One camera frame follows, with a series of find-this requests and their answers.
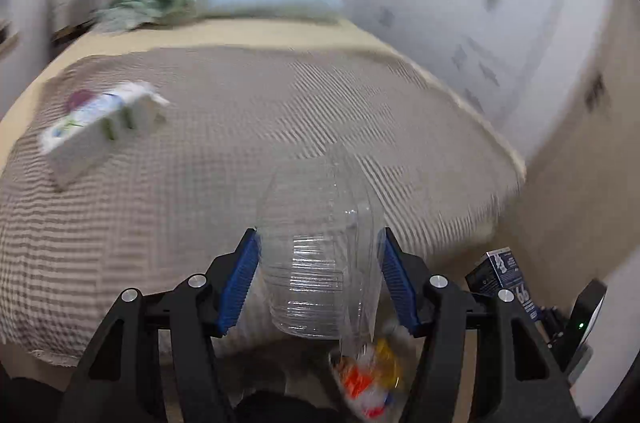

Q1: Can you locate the dark blue carton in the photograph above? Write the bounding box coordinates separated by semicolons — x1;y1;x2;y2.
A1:
465;247;541;324

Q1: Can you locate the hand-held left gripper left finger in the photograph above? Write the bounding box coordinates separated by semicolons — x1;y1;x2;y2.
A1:
57;228;261;423

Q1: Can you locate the clear plastic bottle without cap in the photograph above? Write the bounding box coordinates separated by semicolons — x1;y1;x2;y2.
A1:
255;142;386;339

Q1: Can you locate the cream bed sheet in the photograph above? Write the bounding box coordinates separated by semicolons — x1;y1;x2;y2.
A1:
0;10;528;184

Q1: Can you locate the beige door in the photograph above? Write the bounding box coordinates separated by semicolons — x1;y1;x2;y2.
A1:
515;0;640;299

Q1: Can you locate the white milk carton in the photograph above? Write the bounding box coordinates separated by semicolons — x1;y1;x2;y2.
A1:
40;80;171;190

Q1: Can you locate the person's left leg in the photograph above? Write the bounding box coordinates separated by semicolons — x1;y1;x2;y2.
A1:
0;360;66;423

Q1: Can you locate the colourful plastic bag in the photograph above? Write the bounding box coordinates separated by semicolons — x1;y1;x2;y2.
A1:
327;323;426;421

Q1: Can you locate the yellow wrapper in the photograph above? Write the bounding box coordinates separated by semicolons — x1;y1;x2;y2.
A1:
375;338;404;389

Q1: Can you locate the red snack bag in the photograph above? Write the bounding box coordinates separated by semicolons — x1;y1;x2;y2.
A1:
337;360;374;399

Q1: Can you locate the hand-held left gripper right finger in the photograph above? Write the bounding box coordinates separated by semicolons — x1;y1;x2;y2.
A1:
380;228;583;423

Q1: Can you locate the black door handle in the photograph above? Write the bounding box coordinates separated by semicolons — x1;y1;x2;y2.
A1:
584;73;608;111

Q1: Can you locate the checkered blanket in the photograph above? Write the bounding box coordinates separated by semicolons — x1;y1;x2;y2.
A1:
0;46;526;366

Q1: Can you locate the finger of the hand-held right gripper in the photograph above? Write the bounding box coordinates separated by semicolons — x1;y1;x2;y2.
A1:
542;305;569;349

